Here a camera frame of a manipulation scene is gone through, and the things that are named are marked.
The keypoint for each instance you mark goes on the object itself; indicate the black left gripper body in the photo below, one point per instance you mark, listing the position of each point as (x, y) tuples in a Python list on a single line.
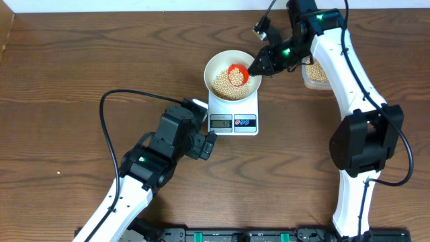
[(199, 146)]

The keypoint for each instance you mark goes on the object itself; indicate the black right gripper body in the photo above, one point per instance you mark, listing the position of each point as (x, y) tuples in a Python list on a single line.
[(284, 55)]

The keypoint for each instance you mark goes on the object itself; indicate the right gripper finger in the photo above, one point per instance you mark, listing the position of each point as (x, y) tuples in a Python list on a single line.
[(257, 70), (262, 58)]

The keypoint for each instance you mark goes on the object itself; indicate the red plastic measuring scoop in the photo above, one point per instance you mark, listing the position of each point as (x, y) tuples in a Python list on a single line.
[(243, 70)]

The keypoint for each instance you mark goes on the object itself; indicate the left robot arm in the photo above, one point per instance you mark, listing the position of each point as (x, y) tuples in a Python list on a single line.
[(148, 167)]

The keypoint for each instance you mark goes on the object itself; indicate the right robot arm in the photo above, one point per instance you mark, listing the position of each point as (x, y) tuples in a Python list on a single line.
[(370, 128)]

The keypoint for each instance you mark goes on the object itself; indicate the soybeans in scoop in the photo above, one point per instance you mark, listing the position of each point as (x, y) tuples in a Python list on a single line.
[(236, 77)]

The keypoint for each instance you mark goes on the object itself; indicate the white ceramic bowl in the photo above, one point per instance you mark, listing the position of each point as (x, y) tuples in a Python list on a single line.
[(222, 61)]

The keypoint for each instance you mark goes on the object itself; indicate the soybeans in bowl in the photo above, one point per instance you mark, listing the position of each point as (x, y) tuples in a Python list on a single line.
[(225, 90)]

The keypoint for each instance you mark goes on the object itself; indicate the white digital kitchen scale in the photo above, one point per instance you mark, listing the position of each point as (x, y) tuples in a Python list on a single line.
[(233, 118)]

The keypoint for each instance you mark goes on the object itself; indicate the soybeans in container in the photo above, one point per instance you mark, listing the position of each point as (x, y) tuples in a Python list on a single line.
[(314, 71)]

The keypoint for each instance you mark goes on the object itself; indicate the clear plastic container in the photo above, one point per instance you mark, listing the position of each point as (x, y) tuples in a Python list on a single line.
[(311, 84)]

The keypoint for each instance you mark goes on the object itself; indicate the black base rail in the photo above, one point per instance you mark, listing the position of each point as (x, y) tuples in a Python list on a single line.
[(178, 234)]

